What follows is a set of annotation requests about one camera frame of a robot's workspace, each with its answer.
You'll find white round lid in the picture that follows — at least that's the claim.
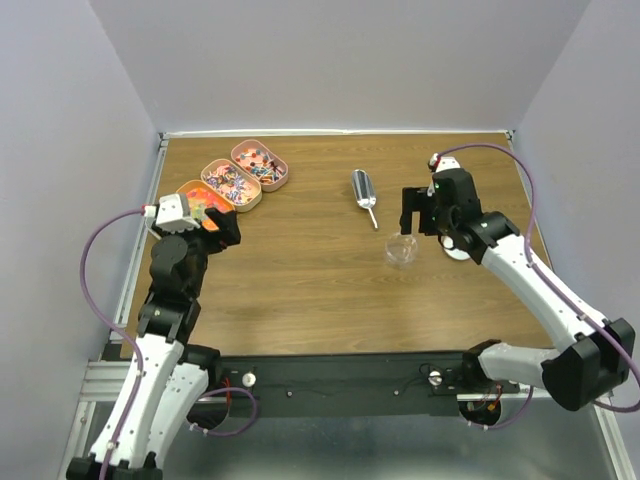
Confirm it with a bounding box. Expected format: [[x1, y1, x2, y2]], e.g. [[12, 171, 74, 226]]
[[442, 237, 471, 261]]

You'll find orange candy tray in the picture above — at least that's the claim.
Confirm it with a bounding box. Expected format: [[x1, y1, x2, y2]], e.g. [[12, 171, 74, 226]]
[[176, 180, 235, 231]]

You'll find beige candy tray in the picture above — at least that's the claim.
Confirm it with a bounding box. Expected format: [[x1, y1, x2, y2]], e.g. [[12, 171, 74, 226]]
[[201, 159, 262, 212]]

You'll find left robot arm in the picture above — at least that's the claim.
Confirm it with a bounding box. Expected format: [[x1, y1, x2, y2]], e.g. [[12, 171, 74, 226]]
[[66, 208, 241, 479]]

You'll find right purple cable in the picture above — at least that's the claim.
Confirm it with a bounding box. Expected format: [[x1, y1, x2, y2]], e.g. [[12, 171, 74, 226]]
[[434, 142, 640, 432]]

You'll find clear plastic cup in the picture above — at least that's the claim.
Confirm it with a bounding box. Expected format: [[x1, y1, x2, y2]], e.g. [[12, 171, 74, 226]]
[[385, 233, 419, 269]]

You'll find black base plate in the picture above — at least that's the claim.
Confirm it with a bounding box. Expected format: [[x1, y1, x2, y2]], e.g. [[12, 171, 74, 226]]
[[220, 351, 471, 418]]

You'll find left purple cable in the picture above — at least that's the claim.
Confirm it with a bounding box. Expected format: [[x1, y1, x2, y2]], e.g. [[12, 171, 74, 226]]
[[80, 206, 261, 480]]

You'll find pink candy tray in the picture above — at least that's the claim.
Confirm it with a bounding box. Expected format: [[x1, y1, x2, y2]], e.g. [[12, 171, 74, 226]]
[[231, 139, 289, 192]]

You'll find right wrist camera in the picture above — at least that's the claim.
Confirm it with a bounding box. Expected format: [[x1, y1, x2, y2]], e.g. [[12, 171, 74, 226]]
[[427, 154, 460, 174]]

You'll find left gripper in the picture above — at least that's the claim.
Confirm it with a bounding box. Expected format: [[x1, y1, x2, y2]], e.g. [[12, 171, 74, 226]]
[[154, 207, 241, 298]]

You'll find purple cable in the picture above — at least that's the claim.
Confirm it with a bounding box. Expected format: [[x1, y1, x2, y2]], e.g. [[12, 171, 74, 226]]
[[434, 142, 640, 432], [80, 206, 261, 480]]

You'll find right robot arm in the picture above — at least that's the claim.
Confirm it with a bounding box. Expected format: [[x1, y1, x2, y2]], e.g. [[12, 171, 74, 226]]
[[399, 168, 635, 411]]

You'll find metal scoop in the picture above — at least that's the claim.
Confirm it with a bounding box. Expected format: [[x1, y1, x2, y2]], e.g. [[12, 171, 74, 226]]
[[351, 169, 379, 230]]

